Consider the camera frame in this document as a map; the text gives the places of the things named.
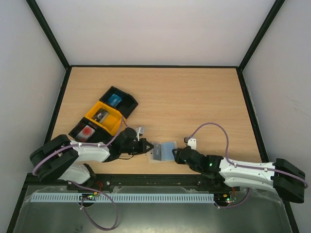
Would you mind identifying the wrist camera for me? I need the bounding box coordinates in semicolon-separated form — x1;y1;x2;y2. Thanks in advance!
184;137;197;150
135;126;145;140

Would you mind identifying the white slotted cable duct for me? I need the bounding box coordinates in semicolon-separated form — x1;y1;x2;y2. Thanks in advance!
30;193;214;203

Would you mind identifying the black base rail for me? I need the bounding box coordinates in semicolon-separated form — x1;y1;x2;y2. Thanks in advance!
68;173;246;192

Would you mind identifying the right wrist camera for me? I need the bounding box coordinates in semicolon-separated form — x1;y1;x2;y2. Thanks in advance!
184;137;197;150

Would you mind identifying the black bin near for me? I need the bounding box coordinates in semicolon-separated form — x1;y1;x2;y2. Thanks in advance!
69;117;112;143

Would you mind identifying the blue card in bin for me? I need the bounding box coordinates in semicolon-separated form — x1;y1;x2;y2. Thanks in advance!
107;94;122;107

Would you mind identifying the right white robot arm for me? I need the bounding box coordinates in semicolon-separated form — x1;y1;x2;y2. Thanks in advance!
172;146;306;203

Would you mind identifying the light blue card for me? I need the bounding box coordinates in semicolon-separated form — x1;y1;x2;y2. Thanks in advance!
161;141;176;161

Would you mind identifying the black card in bin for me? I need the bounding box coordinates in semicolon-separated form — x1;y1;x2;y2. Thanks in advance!
92;108;109;123

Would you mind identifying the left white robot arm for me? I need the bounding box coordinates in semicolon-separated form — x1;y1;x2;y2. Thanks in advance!
30;127;154;184

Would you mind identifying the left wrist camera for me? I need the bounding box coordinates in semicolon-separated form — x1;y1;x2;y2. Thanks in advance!
135;126;145;140

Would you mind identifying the black bin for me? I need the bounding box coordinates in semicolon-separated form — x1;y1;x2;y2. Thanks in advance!
69;117;112;143
99;86;138;118

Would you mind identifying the purple cable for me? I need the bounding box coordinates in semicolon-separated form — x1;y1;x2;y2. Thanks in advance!
187;122;309;189
31;116;129;176

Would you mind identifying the black enclosure frame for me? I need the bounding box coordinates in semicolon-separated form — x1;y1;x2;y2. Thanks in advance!
0;0;311;233

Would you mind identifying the black bin far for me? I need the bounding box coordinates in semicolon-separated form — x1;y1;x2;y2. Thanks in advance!
99;86;138;118

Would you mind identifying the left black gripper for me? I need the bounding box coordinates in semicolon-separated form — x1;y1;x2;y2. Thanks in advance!
121;138;154;155

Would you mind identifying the white red card in bin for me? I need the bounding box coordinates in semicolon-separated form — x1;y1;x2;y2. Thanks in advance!
76;125;95;142

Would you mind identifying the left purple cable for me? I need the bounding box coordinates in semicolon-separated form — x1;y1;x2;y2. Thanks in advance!
31;116;129;176

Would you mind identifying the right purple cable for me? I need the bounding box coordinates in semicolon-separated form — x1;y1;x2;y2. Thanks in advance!
187;122;309;189

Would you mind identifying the translucent plastic card holder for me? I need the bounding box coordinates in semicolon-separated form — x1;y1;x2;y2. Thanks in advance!
146;141;178;164

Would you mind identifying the yellow bin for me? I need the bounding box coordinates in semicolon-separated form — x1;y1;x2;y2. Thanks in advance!
85;101;122;136

